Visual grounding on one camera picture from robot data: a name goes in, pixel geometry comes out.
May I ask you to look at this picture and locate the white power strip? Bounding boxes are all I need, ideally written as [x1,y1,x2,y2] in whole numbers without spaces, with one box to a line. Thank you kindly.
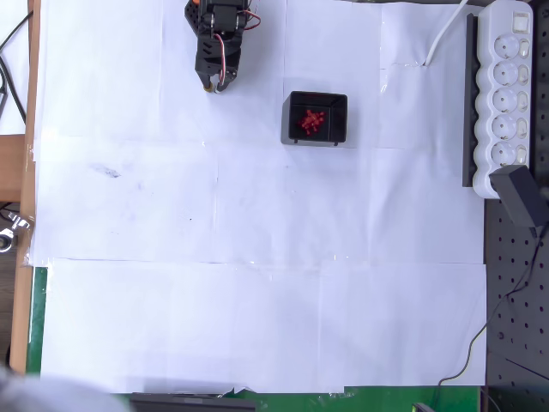
[471,0,535,199]

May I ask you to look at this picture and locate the black flat device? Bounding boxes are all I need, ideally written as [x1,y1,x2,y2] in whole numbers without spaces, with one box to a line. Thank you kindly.
[128,391,257,412]

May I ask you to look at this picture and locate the white paper table cover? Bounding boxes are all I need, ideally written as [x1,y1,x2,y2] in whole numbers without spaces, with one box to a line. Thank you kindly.
[27,0,488,395]

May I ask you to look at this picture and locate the white power cable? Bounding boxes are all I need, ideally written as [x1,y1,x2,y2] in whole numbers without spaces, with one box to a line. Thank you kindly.
[424,0,471,66]

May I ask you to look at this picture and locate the green cutting mat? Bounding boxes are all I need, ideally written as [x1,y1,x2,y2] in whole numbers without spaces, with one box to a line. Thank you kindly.
[25,265,481,412]

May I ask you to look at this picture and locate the blurred grey rounded object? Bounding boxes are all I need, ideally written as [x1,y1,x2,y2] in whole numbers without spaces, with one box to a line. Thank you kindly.
[0,364,125,412]

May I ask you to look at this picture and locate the thin black cable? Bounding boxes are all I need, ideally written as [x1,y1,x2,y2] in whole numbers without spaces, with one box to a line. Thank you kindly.
[431,227,548,412]

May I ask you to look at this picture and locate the metal clamp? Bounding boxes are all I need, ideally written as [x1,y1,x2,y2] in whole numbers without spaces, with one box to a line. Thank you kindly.
[0,209,33,254]

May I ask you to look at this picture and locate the black open box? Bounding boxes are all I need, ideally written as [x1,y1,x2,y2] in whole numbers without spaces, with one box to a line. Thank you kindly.
[281,89,349,148]

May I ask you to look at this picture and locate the red white servo cable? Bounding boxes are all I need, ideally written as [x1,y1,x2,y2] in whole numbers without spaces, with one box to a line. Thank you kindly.
[213,33,230,93]

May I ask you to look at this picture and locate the black pegboard panel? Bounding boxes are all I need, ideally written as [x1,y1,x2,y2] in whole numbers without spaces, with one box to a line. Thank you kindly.
[483,0,549,412]

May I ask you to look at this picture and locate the black power adapter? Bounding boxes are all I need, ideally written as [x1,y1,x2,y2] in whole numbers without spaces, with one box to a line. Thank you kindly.
[488,165,546,228]

